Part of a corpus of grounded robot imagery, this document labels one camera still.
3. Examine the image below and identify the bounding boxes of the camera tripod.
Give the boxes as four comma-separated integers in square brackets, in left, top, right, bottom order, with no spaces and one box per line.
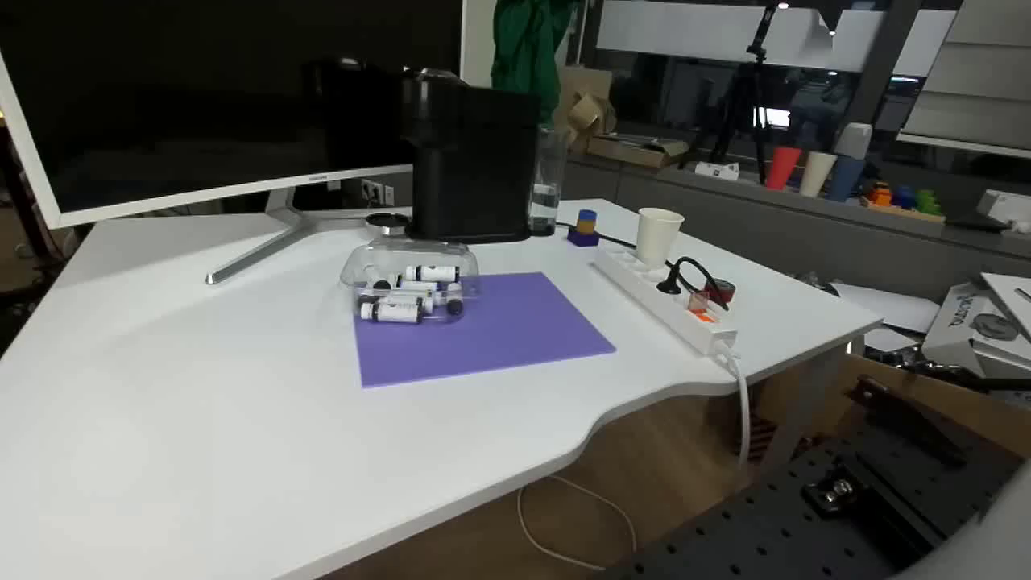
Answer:
[713,0,788,173]

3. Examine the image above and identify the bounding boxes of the white paper cup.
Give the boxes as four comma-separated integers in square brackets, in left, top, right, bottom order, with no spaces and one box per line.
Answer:
[635,206,682,264]

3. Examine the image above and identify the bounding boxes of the white power strip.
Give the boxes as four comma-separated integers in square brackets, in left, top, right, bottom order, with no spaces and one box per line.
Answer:
[592,248,737,356]

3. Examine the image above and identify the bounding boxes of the white plastic cup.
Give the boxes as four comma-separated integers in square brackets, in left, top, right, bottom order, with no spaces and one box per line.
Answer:
[798,150,835,196]

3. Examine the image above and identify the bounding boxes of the white framed computer monitor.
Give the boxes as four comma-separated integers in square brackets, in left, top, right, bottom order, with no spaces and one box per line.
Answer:
[0,0,468,289]

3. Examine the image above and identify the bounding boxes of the red plastic cup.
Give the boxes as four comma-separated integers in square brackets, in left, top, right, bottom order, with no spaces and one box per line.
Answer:
[765,146,802,192]

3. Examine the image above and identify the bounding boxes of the clear plastic bowl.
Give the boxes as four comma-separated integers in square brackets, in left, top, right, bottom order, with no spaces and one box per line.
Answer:
[341,240,479,324]

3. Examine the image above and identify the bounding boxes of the blue and yellow toy block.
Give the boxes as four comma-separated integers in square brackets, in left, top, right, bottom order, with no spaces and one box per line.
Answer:
[566,209,599,248]

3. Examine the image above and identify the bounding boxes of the green cloth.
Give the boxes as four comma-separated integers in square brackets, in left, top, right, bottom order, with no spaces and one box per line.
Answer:
[489,0,579,125]

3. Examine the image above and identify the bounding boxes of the white power strip cable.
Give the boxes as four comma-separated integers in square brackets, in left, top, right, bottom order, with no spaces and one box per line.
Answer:
[713,344,754,466]

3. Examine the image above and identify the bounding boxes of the purple paper mat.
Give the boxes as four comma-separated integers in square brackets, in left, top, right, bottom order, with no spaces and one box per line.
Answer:
[354,275,612,388]

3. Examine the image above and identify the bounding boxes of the black coffee machine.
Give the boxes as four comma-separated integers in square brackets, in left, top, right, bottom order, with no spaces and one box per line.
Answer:
[402,70,539,246]

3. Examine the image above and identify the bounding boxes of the clear water tank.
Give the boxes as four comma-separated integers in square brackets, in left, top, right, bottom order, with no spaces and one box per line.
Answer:
[527,130,566,234]

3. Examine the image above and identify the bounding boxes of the white capsule front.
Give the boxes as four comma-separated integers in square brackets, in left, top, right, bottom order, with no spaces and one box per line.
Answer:
[358,300,422,324]

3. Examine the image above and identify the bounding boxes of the black perforated breadboard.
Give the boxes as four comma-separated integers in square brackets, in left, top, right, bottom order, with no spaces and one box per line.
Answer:
[601,441,1022,580]

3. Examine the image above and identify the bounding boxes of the white capsule rear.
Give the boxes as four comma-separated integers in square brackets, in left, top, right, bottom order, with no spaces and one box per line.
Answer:
[407,264,460,284]

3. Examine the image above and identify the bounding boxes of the white capsule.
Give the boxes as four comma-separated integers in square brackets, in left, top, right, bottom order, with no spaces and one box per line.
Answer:
[358,300,422,324]
[407,264,460,284]

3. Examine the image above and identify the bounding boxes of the black plug with cable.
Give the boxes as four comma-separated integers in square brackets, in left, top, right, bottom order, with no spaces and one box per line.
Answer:
[656,258,734,310]

